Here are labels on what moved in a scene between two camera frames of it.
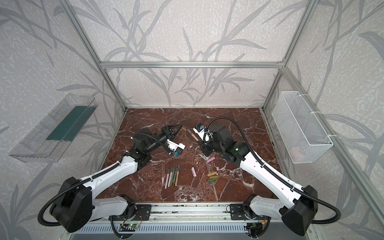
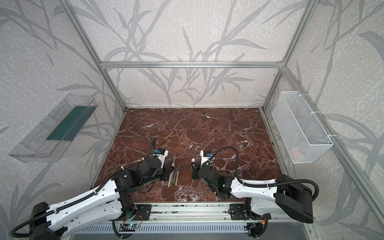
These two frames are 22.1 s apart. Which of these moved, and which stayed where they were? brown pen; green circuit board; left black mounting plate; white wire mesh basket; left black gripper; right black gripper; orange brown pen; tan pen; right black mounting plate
Moved: brown pen; left black gripper; right black gripper
Stayed: orange brown pen; white wire mesh basket; right black mounting plate; tan pen; green circuit board; left black mounting plate
